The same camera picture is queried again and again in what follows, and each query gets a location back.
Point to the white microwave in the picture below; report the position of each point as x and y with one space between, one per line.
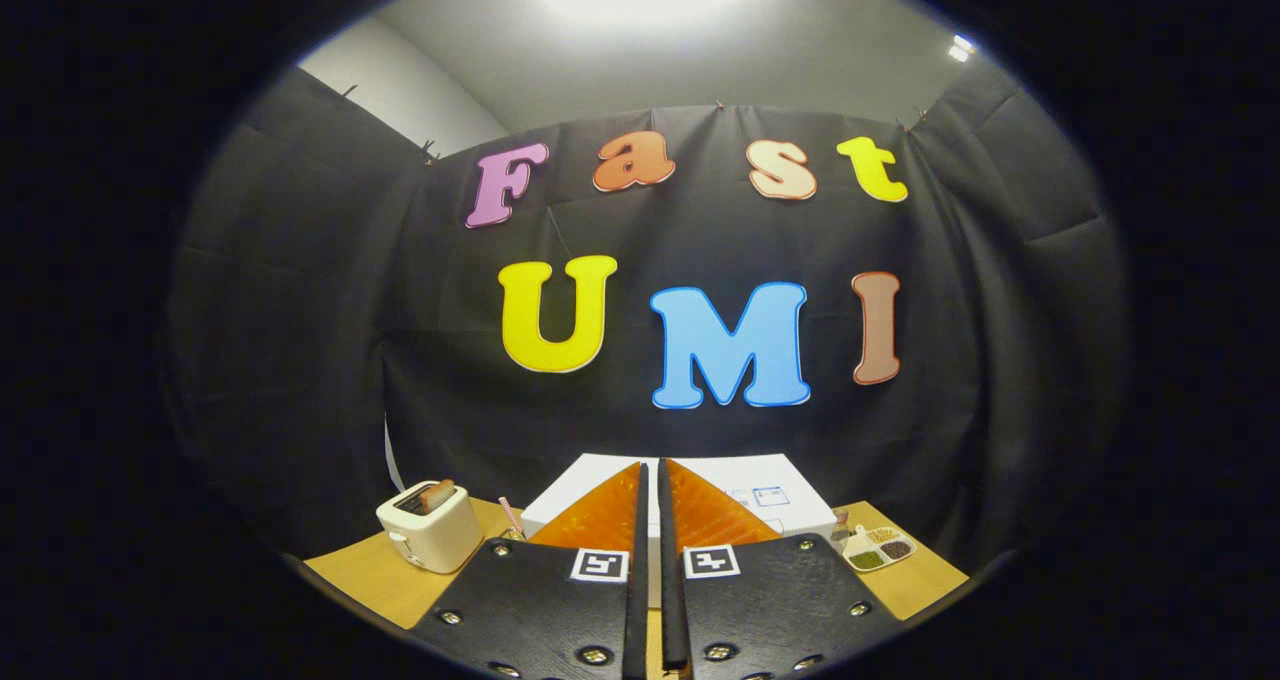
720 475

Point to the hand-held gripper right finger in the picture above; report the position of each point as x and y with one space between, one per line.
672 600

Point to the white divided dish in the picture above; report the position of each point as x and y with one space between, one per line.
880 550

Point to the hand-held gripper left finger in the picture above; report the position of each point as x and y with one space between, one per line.
637 600

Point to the cream toaster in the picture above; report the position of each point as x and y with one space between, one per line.
440 540

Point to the small ceiling spotlights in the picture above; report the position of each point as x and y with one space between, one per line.
962 48

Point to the toasted bread slice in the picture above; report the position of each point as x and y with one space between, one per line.
437 495

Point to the pink striped straw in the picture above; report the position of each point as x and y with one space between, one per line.
509 515

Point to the plastic bottle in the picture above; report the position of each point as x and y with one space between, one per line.
840 532

